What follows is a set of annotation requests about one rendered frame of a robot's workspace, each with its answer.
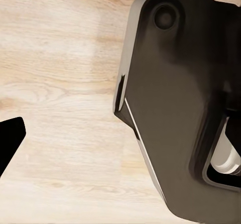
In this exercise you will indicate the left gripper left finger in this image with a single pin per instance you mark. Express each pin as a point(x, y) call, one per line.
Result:
point(12, 133)

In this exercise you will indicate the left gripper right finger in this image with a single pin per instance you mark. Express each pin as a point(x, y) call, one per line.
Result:
point(233, 133)

